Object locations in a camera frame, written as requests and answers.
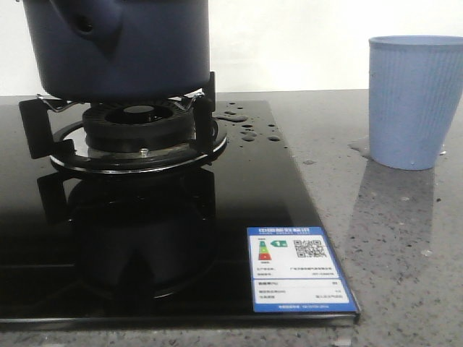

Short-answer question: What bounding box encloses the light blue ribbed plastic cup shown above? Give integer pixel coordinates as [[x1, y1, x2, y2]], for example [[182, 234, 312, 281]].
[[368, 35, 462, 170]]

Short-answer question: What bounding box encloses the black metal pot support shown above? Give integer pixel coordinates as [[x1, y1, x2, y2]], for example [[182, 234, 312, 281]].
[[19, 74, 226, 175]]

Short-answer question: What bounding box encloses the dark blue cooking pot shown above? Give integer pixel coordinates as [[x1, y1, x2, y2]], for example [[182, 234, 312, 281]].
[[23, 0, 210, 102]]

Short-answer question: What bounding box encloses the black round gas burner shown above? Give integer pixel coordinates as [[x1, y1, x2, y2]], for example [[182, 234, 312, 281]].
[[82, 100, 193, 153]]

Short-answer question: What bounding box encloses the blue energy label sticker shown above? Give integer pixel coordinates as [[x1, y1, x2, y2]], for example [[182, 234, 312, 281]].
[[247, 226, 358, 314]]

